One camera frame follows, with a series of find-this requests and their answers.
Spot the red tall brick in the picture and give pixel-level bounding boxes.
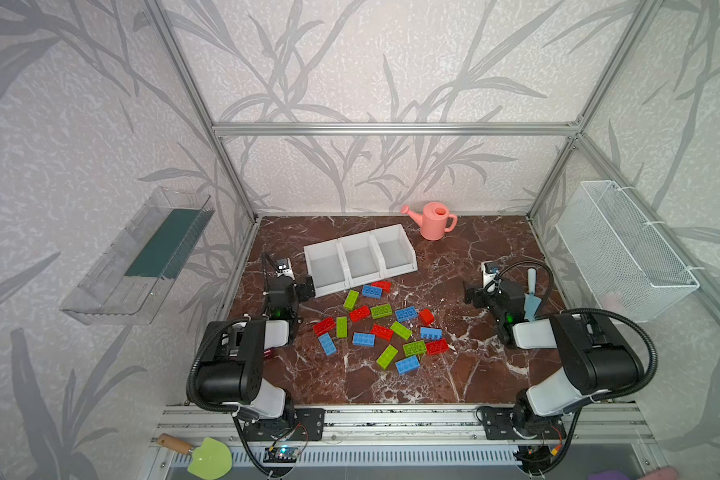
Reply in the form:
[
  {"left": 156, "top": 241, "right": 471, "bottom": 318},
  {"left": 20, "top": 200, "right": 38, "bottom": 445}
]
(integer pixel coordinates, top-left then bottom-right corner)
[{"left": 418, "top": 309, "right": 434, "bottom": 326}]

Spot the blue brick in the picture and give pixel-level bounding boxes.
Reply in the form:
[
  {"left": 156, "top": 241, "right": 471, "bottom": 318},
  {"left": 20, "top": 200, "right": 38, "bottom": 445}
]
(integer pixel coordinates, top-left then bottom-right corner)
[
  {"left": 361, "top": 285, "right": 384, "bottom": 299},
  {"left": 352, "top": 332, "right": 375, "bottom": 347},
  {"left": 395, "top": 306, "right": 418, "bottom": 322},
  {"left": 318, "top": 333, "right": 337, "bottom": 357},
  {"left": 395, "top": 356, "right": 420, "bottom": 375},
  {"left": 419, "top": 327, "right": 443, "bottom": 341}
]

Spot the blue brick bottom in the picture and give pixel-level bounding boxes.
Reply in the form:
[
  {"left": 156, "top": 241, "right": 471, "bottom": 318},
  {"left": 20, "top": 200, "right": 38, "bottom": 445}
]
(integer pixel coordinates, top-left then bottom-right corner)
[{"left": 395, "top": 356, "right": 420, "bottom": 375}]

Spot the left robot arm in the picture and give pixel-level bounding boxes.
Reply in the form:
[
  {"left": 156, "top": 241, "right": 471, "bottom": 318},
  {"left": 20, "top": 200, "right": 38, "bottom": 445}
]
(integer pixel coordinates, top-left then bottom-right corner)
[{"left": 186, "top": 252, "right": 315, "bottom": 428}]

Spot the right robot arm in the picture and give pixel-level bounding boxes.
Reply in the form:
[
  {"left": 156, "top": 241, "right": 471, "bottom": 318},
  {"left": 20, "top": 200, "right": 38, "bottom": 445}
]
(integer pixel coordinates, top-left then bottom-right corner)
[{"left": 464, "top": 279, "right": 658, "bottom": 431}]

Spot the light blue trowel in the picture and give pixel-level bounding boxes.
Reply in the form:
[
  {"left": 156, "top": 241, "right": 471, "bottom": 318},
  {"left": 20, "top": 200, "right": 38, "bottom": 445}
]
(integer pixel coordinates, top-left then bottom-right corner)
[{"left": 523, "top": 268, "right": 541, "bottom": 322}]

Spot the left white bin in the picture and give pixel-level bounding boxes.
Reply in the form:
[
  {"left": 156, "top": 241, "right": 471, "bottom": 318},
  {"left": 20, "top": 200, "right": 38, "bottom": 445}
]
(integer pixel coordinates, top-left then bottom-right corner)
[{"left": 304, "top": 240, "right": 349, "bottom": 297}]

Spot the white bin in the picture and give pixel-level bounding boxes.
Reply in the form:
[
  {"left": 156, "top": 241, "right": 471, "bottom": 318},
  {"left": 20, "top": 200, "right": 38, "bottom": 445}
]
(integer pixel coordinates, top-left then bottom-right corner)
[
  {"left": 371, "top": 224, "right": 418, "bottom": 278},
  {"left": 304, "top": 240, "right": 349, "bottom": 297},
  {"left": 338, "top": 232, "right": 382, "bottom": 286}
]

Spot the red brick far left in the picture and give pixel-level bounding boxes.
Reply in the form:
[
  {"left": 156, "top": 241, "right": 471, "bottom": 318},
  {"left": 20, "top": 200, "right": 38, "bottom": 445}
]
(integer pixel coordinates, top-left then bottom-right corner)
[{"left": 313, "top": 317, "right": 336, "bottom": 337}]

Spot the green brick upper left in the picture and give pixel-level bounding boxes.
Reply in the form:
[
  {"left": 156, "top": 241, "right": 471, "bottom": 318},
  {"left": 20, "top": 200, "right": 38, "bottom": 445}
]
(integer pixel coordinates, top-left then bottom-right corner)
[{"left": 343, "top": 290, "right": 360, "bottom": 312}]

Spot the green brick upright left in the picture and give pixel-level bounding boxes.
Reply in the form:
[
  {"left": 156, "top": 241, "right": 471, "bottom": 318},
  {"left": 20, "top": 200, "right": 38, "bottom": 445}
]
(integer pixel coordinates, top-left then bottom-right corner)
[{"left": 336, "top": 316, "right": 348, "bottom": 338}]

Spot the red brick centre left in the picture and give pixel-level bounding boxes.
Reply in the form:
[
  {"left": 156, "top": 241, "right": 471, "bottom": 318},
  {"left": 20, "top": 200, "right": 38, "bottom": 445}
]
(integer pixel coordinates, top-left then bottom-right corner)
[{"left": 349, "top": 305, "right": 372, "bottom": 322}]

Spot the middle white bin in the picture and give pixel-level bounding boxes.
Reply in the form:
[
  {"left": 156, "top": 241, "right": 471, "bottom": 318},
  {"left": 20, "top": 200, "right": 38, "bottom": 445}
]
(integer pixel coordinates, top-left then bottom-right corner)
[{"left": 338, "top": 232, "right": 382, "bottom": 286}]

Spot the red brick lower right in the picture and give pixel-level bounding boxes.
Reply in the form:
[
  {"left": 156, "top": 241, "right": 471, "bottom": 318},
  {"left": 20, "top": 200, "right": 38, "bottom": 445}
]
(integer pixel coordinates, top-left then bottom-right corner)
[{"left": 425, "top": 339, "right": 449, "bottom": 356}]

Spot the green brick centre right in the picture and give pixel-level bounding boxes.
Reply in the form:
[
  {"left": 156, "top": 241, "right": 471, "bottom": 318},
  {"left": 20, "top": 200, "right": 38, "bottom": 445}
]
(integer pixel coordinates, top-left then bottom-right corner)
[{"left": 390, "top": 321, "right": 412, "bottom": 340}]

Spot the green brick centre studs-down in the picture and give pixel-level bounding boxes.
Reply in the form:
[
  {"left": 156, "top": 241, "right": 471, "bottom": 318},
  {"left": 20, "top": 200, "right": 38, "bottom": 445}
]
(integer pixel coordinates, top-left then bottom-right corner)
[{"left": 371, "top": 304, "right": 394, "bottom": 320}]

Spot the pink watering can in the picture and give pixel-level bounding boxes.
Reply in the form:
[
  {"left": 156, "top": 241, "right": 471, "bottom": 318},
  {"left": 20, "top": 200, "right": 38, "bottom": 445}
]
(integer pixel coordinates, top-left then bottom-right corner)
[{"left": 400, "top": 202, "right": 458, "bottom": 241}]

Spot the green brick lower right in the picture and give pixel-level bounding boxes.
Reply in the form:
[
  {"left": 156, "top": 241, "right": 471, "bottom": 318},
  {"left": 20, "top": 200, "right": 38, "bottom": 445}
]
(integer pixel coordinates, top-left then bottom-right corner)
[{"left": 403, "top": 340, "right": 427, "bottom": 357}]

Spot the red brick near bins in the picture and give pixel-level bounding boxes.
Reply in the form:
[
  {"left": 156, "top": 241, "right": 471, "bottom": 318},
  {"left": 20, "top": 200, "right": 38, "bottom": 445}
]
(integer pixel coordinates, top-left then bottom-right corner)
[{"left": 371, "top": 280, "right": 392, "bottom": 293}]

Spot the right white bin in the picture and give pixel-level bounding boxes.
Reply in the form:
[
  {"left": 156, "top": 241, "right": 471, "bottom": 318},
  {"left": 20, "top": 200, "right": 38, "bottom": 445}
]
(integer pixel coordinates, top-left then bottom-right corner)
[{"left": 371, "top": 224, "right": 418, "bottom": 278}]

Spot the green brick bottom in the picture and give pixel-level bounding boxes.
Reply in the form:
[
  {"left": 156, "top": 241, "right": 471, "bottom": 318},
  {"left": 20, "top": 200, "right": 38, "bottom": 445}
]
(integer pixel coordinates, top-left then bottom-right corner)
[{"left": 376, "top": 345, "right": 398, "bottom": 370}]

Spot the green toy shovel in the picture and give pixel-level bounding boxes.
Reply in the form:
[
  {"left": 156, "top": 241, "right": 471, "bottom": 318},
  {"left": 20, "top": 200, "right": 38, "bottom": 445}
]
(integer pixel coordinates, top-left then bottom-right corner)
[{"left": 157, "top": 434, "right": 233, "bottom": 480}]

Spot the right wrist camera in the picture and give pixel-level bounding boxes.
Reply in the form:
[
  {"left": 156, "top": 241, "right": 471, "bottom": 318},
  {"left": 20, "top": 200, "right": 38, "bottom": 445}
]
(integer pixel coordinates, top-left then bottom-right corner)
[{"left": 480, "top": 261, "right": 501, "bottom": 291}]

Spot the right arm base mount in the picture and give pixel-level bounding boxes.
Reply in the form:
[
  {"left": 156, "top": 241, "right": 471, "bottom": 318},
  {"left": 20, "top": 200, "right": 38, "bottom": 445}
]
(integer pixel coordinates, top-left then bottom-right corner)
[{"left": 475, "top": 405, "right": 567, "bottom": 441}]

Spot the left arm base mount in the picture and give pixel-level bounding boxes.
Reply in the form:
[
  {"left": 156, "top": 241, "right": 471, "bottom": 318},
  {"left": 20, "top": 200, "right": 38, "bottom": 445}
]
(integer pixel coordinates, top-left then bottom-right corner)
[{"left": 243, "top": 408, "right": 326, "bottom": 442}]

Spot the white wire basket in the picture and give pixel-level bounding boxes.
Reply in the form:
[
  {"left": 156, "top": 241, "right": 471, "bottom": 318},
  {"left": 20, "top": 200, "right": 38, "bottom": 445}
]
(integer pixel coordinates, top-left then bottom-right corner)
[{"left": 556, "top": 180, "right": 699, "bottom": 323}]

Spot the clear wall shelf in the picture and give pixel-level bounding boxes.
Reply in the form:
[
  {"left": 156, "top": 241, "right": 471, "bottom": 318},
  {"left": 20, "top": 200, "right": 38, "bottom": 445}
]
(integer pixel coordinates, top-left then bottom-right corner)
[{"left": 60, "top": 187, "right": 215, "bottom": 325}]

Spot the aluminium front rail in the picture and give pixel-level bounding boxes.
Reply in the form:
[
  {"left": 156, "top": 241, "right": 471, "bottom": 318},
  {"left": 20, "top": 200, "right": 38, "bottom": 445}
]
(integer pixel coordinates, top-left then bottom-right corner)
[{"left": 149, "top": 403, "right": 655, "bottom": 448}]

